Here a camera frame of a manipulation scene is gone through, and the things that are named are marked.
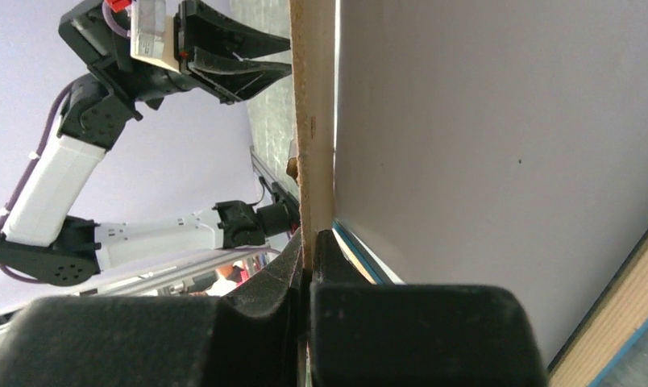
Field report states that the hot air balloon photo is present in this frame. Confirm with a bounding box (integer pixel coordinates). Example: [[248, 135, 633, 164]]
[[335, 1, 648, 362]]

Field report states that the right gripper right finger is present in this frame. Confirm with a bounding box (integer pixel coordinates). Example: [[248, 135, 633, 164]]
[[309, 230, 548, 386]]

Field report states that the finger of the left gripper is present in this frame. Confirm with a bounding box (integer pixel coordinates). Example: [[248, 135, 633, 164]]
[[175, 1, 291, 59], [185, 48, 292, 105]]

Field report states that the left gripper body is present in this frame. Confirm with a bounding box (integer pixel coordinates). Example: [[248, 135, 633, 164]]
[[58, 1, 196, 105]]

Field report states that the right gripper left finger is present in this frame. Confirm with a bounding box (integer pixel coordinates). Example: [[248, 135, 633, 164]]
[[0, 236, 302, 386]]

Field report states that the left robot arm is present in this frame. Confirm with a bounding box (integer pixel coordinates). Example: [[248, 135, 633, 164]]
[[0, 1, 300, 287]]

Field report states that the blue picture frame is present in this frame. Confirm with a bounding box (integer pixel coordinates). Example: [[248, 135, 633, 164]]
[[331, 205, 648, 387]]

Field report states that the brown backing board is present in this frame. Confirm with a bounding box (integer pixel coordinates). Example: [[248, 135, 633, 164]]
[[286, 0, 339, 271]]

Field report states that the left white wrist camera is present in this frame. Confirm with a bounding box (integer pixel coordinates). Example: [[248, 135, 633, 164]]
[[130, 0, 180, 73]]

